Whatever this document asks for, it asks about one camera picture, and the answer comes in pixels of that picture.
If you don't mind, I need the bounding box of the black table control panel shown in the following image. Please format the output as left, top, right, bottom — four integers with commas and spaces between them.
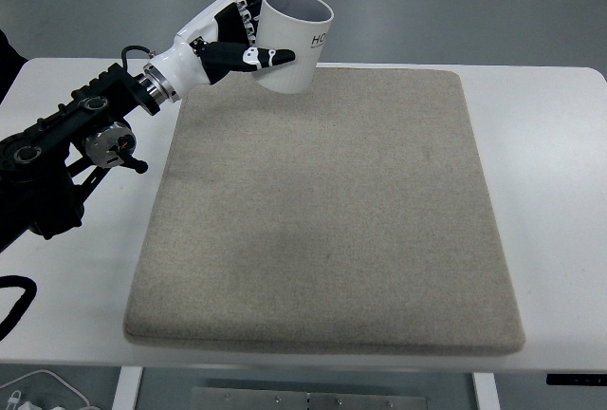
545, 373, 607, 387

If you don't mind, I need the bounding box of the grey metal plate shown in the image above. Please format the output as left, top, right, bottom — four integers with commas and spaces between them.
192, 385, 427, 410

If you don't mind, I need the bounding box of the white cable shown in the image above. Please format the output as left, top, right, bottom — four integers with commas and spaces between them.
0, 369, 95, 410

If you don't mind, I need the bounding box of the beige fabric mat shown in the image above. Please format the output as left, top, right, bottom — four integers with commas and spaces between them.
123, 66, 526, 359

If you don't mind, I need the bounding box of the white ribbed cup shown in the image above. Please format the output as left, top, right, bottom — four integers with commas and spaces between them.
248, 0, 335, 95

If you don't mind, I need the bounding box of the person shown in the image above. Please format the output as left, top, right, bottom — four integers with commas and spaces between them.
0, 28, 29, 101

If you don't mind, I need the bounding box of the white table leg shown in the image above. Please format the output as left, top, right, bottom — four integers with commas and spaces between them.
471, 371, 499, 410
112, 365, 143, 410

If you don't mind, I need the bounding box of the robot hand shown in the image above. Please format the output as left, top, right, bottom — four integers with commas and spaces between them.
144, 0, 303, 98

